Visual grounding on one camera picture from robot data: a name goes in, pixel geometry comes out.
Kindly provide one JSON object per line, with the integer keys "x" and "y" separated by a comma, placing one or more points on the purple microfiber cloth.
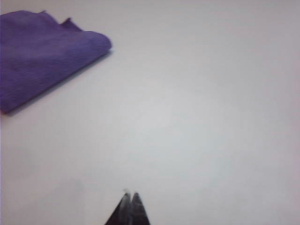
{"x": 42, "y": 63}

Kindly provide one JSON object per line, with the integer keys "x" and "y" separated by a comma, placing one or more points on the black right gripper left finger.
{"x": 122, "y": 213}

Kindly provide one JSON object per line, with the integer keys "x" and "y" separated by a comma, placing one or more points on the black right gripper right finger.
{"x": 139, "y": 213}

